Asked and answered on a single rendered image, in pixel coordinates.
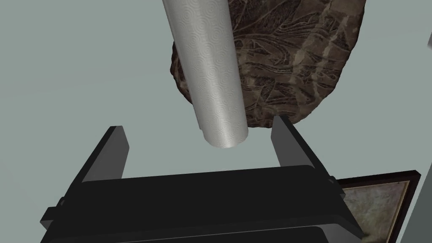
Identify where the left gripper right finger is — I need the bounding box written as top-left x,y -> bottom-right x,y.
270,115 -> 331,183

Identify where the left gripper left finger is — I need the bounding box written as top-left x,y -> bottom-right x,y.
80,125 -> 130,184

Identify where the brown leaf-patterned round plate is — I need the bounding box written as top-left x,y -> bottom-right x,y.
170,0 -> 367,129

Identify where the dark-framed picture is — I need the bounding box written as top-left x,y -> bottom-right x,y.
335,170 -> 422,243

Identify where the white paper towel roll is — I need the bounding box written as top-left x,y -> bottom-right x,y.
162,0 -> 249,149

